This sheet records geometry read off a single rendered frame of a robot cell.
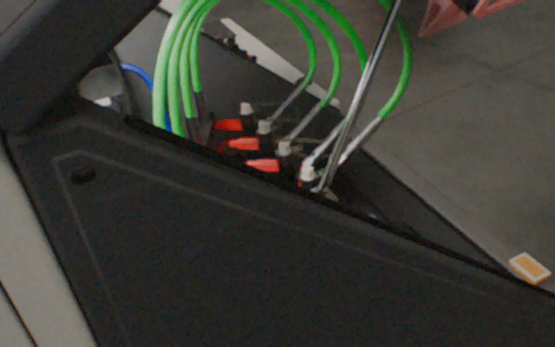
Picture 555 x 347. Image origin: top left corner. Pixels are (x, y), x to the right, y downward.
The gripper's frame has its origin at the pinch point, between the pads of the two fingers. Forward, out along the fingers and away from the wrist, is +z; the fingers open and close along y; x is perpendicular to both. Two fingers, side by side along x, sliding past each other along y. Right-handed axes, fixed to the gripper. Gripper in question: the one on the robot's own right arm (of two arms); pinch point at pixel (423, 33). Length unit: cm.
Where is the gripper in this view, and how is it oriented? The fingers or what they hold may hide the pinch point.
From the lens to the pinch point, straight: 100.5
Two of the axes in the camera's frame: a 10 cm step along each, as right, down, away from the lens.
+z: -6.2, 7.1, 3.4
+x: 1.9, 5.5, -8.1
